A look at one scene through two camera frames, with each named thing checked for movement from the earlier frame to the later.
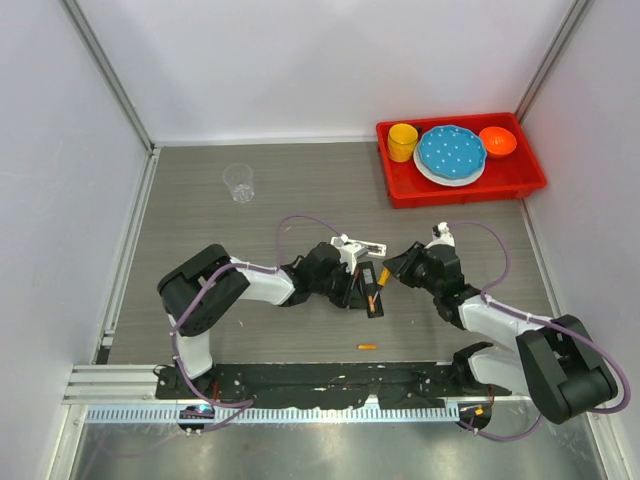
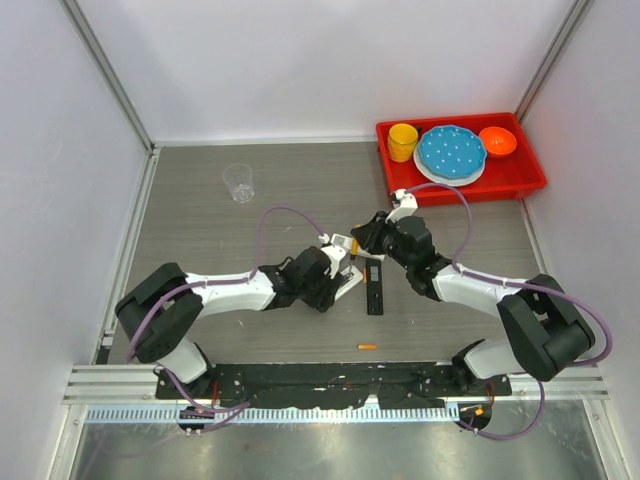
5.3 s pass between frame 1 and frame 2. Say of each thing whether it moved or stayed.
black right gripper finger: moved
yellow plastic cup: stayed
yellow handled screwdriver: moved
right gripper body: moved
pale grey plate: stayed
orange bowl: stayed
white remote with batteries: stayed
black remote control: stayed
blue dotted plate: stayed
